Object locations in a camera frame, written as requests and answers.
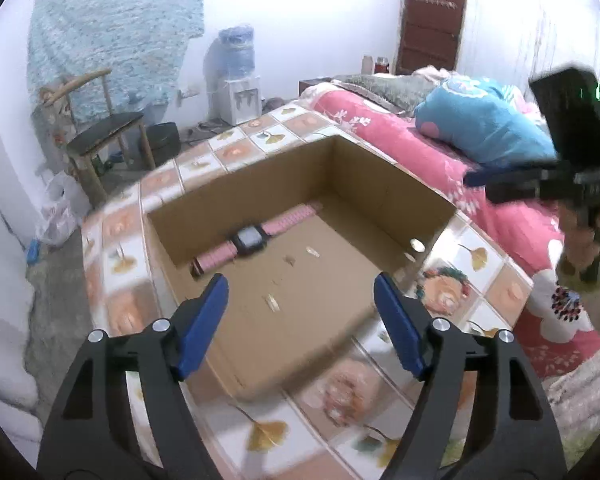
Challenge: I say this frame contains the white water dispenser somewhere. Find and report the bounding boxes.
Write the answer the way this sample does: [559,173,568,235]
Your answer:
[212,77,262,126]

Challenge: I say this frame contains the white curtain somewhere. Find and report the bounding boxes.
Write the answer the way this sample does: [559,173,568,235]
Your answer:
[0,170,43,461]

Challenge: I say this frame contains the colourful bead bracelet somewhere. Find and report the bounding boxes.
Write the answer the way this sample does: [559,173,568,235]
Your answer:
[414,266,473,313]

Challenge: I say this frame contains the blue water bottle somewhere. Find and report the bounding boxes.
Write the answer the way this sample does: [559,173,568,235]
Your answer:
[217,25,257,81]

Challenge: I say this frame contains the blue pillow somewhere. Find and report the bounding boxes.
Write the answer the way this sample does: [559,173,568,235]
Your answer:
[414,76,556,165]

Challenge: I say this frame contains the person's right forearm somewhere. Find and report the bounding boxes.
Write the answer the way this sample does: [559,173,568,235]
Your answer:
[555,210,600,293]

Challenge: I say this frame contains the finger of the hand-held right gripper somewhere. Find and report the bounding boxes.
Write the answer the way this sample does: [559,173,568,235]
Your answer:
[464,169,542,186]
[486,183,543,205]

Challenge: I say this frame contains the blue patterned wall cloth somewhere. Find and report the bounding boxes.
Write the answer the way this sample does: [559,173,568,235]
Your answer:
[27,0,206,126]

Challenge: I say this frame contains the person's right hand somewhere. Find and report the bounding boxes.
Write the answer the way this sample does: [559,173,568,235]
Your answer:
[559,202,598,266]

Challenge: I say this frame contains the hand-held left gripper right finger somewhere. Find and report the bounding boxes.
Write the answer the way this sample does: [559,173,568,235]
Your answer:
[374,272,568,480]

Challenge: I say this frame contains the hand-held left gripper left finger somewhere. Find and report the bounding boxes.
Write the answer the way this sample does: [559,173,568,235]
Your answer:
[36,273,230,480]

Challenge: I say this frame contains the grey green blanket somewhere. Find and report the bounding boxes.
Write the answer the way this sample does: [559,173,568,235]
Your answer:
[330,72,451,116]

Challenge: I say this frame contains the black bin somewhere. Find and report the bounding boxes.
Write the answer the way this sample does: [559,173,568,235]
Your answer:
[140,122,182,168]

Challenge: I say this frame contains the wooden chair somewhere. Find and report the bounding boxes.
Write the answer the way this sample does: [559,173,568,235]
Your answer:
[35,67,157,206]

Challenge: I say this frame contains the white plastic bags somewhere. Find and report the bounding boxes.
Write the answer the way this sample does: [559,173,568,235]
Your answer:
[35,170,93,246]

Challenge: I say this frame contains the pink strap smart watch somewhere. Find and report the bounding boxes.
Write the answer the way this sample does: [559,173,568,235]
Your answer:
[189,202,325,278]

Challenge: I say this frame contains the green white fluffy rug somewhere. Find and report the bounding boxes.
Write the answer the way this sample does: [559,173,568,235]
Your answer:
[540,345,600,471]

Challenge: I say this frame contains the brown cardboard box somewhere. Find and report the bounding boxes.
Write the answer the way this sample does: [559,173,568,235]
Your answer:
[142,135,458,401]

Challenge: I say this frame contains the brown wooden door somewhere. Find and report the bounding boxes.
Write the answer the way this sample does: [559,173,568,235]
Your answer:
[395,0,470,77]

